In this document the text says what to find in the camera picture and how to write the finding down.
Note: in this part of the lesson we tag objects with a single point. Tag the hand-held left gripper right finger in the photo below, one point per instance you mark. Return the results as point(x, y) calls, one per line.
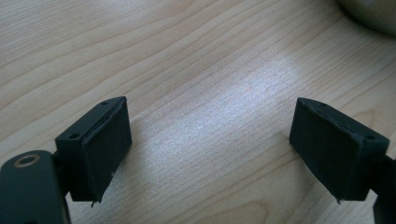
point(333, 149)

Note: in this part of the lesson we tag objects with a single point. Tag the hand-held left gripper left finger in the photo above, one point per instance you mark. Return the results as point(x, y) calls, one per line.
point(93, 149)

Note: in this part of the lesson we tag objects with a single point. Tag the grey metal bowl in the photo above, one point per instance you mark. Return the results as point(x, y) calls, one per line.
point(373, 12)

